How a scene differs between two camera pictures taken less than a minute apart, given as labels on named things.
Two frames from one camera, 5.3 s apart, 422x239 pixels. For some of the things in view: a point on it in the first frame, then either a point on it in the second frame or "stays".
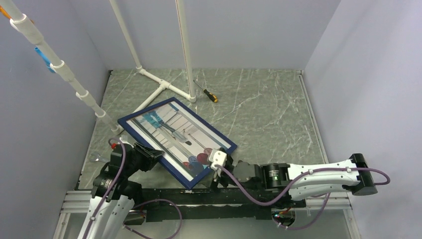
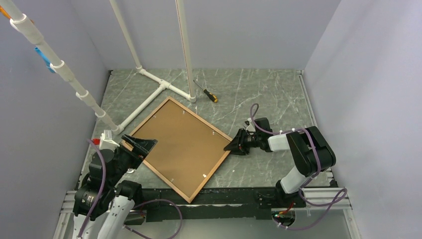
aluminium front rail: [74, 201] stays
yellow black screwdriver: [210, 95] stays
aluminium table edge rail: [313, 116] stays
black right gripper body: [220, 178] to [252, 140]
